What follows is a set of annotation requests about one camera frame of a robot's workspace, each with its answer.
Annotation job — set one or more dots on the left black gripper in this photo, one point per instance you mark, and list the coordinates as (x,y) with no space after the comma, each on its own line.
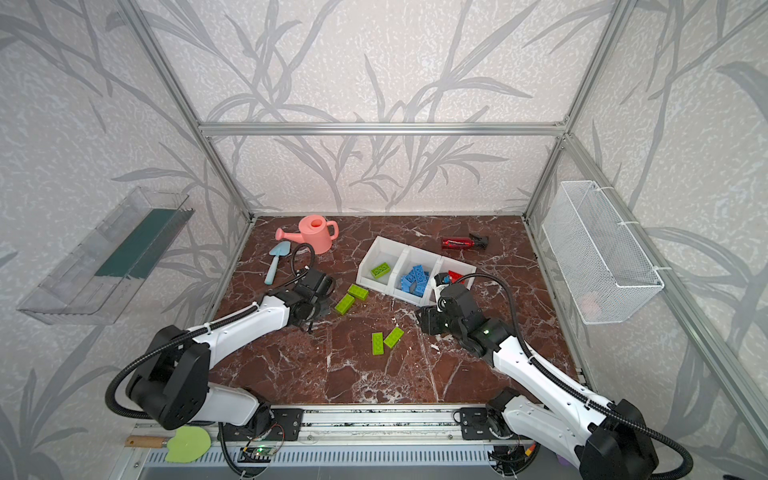
(318,309)

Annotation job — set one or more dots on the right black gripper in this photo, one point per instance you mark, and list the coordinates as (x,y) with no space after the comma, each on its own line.
(432,318)

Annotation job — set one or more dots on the green lego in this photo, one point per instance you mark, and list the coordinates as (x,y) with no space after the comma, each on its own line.
(345,304)
(393,338)
(358,292)
(377,341)
(381,270)

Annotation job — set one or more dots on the blue lego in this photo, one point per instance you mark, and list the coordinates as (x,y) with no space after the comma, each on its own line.
(414,287)
(417,274)

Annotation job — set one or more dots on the red lego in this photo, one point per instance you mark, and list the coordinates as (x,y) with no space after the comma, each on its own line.
(455,276)

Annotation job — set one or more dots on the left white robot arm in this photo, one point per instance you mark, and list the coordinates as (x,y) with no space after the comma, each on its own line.
(170,383)

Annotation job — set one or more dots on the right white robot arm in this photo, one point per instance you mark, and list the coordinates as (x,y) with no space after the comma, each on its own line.
(602,438)

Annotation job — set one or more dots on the middle white bin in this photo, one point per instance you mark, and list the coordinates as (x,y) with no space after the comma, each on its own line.
(410,258)

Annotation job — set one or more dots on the white bin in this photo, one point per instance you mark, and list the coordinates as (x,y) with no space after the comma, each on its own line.
(382,251)
(410,258)
(444,264)

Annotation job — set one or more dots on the light blue trowel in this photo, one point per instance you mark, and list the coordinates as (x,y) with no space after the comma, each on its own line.
(279,251)

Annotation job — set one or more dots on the right white bin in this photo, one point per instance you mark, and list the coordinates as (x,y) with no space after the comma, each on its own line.
(444,264)

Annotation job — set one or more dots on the pink watering can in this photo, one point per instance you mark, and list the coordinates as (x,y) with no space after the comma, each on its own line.
(314,230)

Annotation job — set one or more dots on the left white bin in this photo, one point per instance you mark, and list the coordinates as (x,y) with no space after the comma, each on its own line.
(382,251)

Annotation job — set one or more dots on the left circuit board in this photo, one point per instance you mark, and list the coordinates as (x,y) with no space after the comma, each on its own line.
(253,455)

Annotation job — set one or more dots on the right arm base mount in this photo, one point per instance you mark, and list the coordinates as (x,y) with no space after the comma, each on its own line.
(481,424)

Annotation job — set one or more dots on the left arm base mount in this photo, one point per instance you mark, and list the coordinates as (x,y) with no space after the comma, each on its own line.
(281,424)

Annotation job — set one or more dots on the aluminium front rail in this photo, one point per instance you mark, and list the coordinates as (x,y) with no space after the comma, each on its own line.
(389,437)

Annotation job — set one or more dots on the white wire basket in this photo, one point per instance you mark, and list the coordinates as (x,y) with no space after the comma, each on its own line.
(607,272)

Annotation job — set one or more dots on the green spatula wooden handle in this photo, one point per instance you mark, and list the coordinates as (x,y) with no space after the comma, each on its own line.
(188,444)

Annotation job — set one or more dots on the clear wall shelf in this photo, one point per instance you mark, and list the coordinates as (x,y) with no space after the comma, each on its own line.
(94,284)

